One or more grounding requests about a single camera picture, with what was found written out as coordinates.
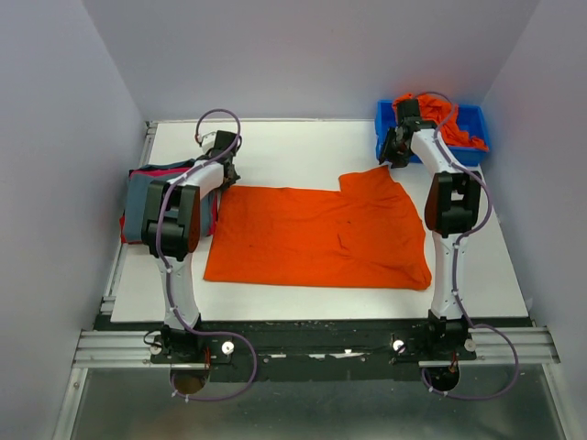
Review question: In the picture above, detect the folded red t shirt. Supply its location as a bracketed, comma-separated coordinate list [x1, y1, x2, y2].
[118, 214, 130, 244]

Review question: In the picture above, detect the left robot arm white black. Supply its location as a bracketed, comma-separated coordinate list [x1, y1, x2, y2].
[140, 130, 241, 362]

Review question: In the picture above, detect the blue plastic bin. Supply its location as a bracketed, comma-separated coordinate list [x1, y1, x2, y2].
[374, 99, 491, 167]

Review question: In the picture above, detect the folded grey-blue t shirt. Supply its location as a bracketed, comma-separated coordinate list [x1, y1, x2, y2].
[124, 175, 218, 244]

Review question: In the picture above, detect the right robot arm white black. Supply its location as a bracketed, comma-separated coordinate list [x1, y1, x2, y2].
[377, 98, 482, 321]

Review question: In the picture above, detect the black mounting base rail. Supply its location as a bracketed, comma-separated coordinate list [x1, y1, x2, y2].
[74, 318, 540, 389]

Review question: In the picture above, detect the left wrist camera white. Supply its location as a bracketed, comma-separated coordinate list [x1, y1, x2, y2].
[194, 131, 216, 154]

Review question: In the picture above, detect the crumpled orange t shirt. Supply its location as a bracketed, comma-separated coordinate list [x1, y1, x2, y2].
[392, 91, 492, 151]

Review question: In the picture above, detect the orange t shirt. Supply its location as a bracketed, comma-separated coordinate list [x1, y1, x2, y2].
[204, 167, 432, 291]
[392, 91, 492, 151]

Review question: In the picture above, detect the folded dark teal t shirt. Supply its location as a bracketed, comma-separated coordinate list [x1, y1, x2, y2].
[137, 159, 195, 172]

